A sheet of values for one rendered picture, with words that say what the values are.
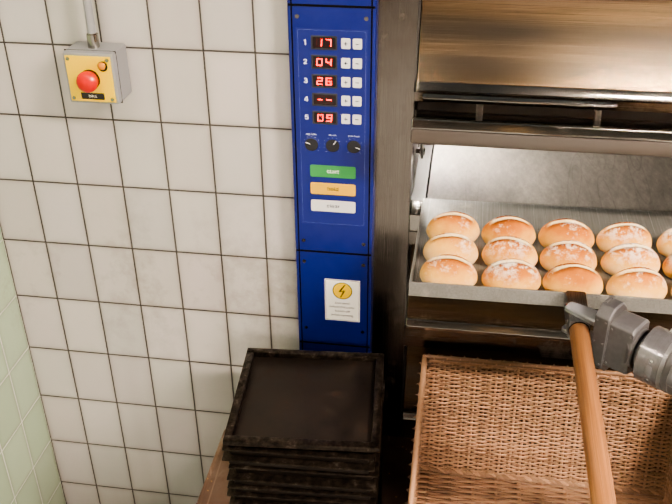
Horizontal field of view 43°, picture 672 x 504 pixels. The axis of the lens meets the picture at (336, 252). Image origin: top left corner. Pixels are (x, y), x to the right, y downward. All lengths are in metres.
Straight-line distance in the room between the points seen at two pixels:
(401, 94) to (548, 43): 0.28
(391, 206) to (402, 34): 0.35
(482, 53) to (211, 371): 0.97
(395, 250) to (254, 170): 0.33
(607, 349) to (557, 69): 0.52
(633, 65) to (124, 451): 1.53
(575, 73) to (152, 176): 0.86
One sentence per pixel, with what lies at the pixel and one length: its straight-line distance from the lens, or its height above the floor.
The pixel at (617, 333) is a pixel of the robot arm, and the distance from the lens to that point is 1.37.
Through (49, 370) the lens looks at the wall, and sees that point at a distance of 2.23.
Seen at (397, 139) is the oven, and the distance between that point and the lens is 1.67.
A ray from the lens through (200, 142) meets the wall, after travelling 1.76.
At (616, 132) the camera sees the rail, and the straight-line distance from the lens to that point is 1.52.
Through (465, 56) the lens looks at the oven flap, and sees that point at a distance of 1.60.
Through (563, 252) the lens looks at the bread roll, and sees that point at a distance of 1.55.
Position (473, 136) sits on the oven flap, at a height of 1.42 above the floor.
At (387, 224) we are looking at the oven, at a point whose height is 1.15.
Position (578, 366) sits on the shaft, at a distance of 1.32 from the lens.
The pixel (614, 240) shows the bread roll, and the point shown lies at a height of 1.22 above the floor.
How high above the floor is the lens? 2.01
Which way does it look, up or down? 31 degrees down
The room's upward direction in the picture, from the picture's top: straight up
